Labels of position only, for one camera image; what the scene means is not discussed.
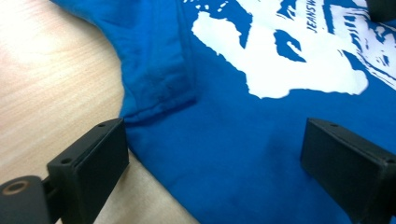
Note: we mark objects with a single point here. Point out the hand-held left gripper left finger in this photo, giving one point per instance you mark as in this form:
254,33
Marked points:
90,168

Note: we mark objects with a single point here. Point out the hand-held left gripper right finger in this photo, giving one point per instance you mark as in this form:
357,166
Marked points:
351,174

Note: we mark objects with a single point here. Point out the blue T-shirt with white print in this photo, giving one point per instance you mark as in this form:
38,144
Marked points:
233,140

